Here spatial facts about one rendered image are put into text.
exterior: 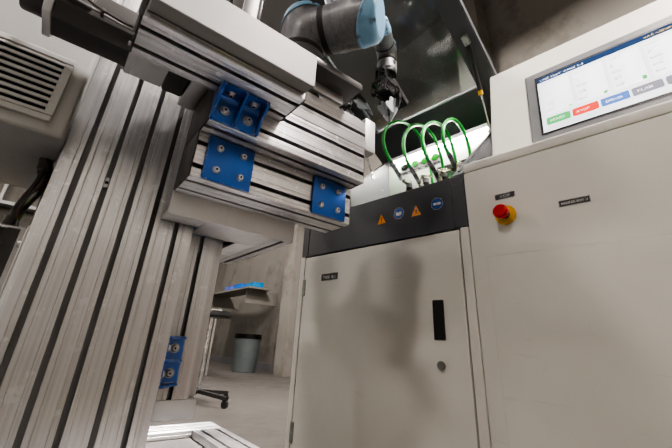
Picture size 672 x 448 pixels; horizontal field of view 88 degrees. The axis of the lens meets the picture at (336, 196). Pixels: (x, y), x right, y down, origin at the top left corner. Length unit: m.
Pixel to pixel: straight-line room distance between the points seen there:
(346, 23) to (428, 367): 0.88
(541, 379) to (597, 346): 0.13
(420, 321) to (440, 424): 0.24
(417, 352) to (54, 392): 0.77
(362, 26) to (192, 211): 0.55
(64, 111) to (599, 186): 1.06
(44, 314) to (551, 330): 0.93
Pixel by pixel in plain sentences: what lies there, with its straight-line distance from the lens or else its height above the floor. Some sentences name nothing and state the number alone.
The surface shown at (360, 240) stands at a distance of 1.23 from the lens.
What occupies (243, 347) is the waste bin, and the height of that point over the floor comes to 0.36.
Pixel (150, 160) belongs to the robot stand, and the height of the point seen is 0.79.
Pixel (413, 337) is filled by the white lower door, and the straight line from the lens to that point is 1.06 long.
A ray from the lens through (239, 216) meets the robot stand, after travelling 0.75.
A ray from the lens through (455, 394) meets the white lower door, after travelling 1.00.
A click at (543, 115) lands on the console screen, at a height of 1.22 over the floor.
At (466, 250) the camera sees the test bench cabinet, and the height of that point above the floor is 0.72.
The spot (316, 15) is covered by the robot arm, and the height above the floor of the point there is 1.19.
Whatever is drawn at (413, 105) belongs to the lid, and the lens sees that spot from 1.84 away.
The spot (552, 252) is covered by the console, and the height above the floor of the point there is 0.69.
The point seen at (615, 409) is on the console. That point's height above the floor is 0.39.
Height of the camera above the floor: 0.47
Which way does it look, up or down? 23 degrees up
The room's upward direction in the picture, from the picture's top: 3 degrees clockwise
